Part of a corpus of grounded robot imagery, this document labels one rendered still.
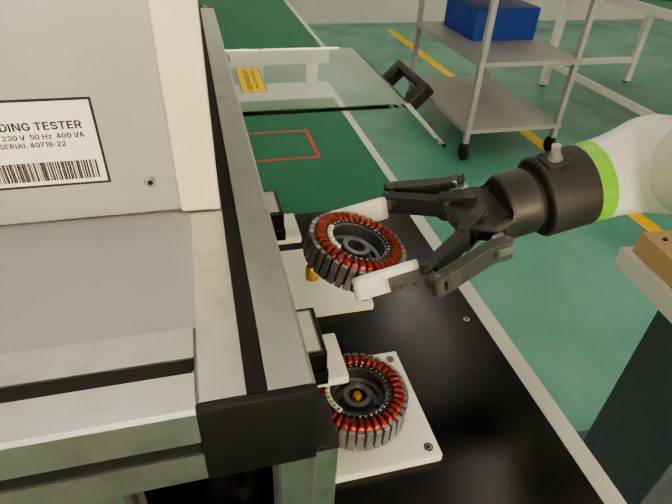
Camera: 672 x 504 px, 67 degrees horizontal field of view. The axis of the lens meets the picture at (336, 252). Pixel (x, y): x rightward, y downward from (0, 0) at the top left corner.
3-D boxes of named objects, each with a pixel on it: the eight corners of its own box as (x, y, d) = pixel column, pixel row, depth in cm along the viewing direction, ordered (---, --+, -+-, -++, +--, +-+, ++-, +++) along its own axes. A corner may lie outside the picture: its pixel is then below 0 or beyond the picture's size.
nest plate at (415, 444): (394, 357, 66) (395, 350, 65) (441, 460, 55) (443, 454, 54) (280, 376, 63) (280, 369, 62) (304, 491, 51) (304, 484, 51)
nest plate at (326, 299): (346, 249, 85) (346, 243, 84) (373, 309, 73) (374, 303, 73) (256, 259, 82) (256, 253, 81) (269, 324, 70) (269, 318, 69)
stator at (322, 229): (380, 238, 64) (391, 214, 62) (408, 300, 55) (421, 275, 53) (295, 228, 60) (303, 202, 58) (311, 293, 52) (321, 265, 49)
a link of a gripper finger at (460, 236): (477, 229, 58) (488, 233, 57) (418, 289, 53) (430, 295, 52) (477, 202, 56) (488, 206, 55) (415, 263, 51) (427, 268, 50)
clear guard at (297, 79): (384, 84, 82) (388, 45, 78) (445, 148, 63) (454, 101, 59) (173, 93, 74) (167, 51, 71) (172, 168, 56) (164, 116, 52)
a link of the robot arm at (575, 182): (595, 245, 58) (552, 200, 64) (612, 157, 50) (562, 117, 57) (545, 260, 57) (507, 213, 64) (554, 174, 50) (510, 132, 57)
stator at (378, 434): (378, 360, 64) (381, 340, 62) (422, 434, 56) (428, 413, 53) (294, 385, 60) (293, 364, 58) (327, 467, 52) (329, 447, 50)
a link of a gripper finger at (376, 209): (385, 199, 60) (384, 195, 60) (328, 215, 60) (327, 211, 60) (389, 218, 62) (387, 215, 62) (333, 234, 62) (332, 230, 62)
